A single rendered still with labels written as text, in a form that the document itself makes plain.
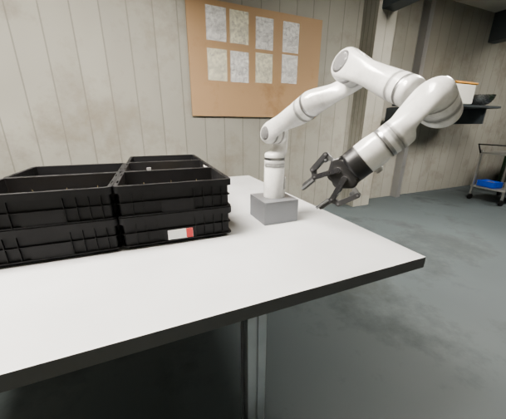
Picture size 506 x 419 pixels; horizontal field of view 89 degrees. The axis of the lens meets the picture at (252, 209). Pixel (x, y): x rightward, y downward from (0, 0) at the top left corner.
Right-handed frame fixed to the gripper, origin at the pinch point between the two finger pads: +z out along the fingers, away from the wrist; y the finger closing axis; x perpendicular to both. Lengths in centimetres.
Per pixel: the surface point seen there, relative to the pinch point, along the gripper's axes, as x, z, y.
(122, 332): -34, 42, 2
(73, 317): -36, 52, -7
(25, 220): -30, 67, -42
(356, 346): 72, 48, 72
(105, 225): -14, 58, -32
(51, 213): -25, 62, -41
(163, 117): 136, 112, -170
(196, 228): 9.0, 45.7, -17.2
